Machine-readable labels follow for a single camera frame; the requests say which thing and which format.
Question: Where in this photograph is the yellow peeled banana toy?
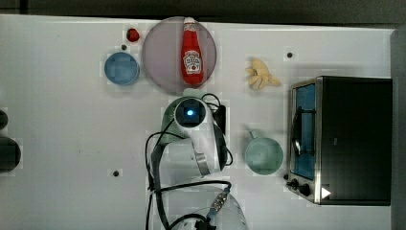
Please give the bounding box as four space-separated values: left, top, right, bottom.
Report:
246 57 282 90

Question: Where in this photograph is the red ketchup bottle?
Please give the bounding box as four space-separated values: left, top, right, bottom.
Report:
181 17 204 85

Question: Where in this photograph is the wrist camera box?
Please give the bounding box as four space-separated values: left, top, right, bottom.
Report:
213 105 226 133

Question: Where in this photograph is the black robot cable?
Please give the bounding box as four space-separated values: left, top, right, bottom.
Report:
144 93 234 230

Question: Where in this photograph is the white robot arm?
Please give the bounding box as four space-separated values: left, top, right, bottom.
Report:
160 97 248 230

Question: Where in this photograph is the black cylindrical cup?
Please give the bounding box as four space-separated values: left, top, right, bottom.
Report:
0 110 9 129
0 137 21 173

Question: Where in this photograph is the blue bowl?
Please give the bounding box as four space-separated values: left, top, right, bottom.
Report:
104 52 140 85

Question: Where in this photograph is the black toaster oven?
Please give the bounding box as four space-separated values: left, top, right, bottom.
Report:
284 76 393 206

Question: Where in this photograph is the grey round plate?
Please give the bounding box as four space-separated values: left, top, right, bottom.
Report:
142 16 216 94

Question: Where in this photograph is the small red toy fruit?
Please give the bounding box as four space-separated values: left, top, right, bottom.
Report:
126 28 140 42

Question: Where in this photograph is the green mug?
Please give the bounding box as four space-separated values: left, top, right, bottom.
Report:
244 130 283 175

